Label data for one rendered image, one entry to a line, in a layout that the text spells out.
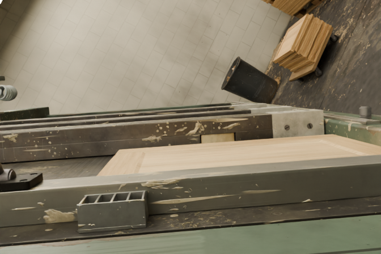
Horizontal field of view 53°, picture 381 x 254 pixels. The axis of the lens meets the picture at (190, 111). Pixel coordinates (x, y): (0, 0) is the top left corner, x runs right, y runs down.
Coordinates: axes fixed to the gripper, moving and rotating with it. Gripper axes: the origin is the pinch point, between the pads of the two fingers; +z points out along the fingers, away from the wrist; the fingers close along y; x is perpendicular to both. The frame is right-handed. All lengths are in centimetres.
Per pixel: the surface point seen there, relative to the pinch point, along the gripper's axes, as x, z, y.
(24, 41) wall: -473, 118, -288
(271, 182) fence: 54, 19, 4
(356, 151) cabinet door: 57, 21, -23
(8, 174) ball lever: 29.1, 21.8, 22.1
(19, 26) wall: -486, 98, -289
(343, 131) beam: 51, 24, -40
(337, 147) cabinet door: 53, 23, -28
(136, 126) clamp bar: 11.1, 31.1, -19.0
